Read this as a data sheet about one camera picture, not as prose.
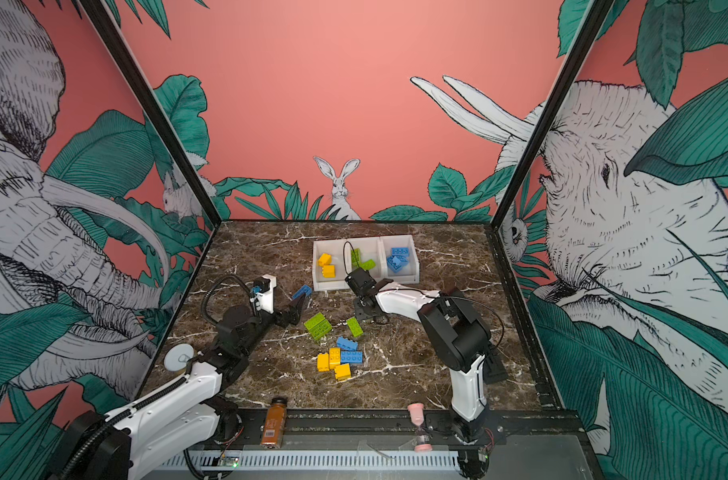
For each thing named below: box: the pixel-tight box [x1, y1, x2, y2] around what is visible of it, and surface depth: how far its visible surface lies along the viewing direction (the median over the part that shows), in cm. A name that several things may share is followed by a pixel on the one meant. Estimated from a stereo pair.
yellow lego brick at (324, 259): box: [318, 253, 332, 267], surface depth 108 cm
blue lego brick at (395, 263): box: [386, 255, 408, 274], surface depth 106 cm
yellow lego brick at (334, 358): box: [328, 347, 341, 369], surface depth 86 cm
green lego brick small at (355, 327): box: [346, 317, 364, 338], surface depth 94 cm
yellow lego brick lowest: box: [334, 363, 351, 381], surface depth 83 cm
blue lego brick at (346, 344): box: [336, 336, 359, 351], surface depth 88 cm
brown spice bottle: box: [261, 396, 288, 449], surface depth 73 cm
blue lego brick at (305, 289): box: [292, 285, 312, 299], surface depth 100 cm
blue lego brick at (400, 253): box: [391, 247, 409, 261], surface depth 113 cm
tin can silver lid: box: [163, 343, 194, 372], surface depth 81 cm
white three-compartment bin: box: [312, 234, 420, 291], surface depth 107 cm
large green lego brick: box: [304, 312, 333, 340], surface depth 92 cm
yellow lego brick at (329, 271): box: [322, 265, 337, 278], surface depth 106 cm
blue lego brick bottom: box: [340, 350, 363, 364], surface depth 86 cm
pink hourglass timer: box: [407, 403, 433, 453], surface depth 74 cm
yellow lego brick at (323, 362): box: [317, 353, 329, 372], surface depth 85 cm
